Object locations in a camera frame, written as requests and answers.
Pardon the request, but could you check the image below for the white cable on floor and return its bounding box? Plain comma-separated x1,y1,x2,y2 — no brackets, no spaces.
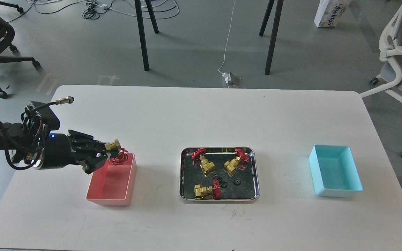
218,0,237,74

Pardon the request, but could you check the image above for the silver metal tray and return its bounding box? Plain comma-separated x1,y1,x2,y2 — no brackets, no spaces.
179,147,260,203

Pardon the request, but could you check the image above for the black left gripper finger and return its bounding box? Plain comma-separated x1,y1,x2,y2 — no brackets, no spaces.
93,139,119,154
88,154,118,174

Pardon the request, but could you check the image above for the black table leg left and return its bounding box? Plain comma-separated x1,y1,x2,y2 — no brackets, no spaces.
134,0,159,71

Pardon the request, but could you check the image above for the brass valve top right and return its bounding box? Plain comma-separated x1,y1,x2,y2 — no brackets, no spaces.
224,148,250,177

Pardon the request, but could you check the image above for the white power adapter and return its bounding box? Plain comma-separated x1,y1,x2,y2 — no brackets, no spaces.
222,73,239,88

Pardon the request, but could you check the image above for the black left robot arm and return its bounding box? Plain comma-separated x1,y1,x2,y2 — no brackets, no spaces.
0,96,128,174

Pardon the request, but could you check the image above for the brass valve bottom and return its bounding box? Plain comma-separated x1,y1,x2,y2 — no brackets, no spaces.
194,180,222,200

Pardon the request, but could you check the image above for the pink plastic box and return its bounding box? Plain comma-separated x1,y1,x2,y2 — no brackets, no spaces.
86,153,137,206

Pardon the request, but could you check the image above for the white cardboard box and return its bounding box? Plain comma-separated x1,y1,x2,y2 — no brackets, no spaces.
314,0,351,28

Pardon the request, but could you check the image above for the black table leg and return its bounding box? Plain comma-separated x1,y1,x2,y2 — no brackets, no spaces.
259,0,284,75
134,0,159,71

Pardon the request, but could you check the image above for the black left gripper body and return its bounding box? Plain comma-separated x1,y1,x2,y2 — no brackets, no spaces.
33,130,101,174

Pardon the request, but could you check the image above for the black cable bundle floor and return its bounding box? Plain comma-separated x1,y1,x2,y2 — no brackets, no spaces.
30,0,180,20

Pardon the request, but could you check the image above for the brass valve top left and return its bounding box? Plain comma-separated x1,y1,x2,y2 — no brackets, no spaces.
192,148,216,176

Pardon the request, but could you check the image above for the light blue plastic box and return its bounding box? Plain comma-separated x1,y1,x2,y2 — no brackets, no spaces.
308,144,363,197

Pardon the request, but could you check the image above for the brass valve red handle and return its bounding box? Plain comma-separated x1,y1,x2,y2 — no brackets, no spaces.
105,139,129,166

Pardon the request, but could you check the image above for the black table leg right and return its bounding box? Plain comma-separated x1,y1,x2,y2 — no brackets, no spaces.
259,0,284,75

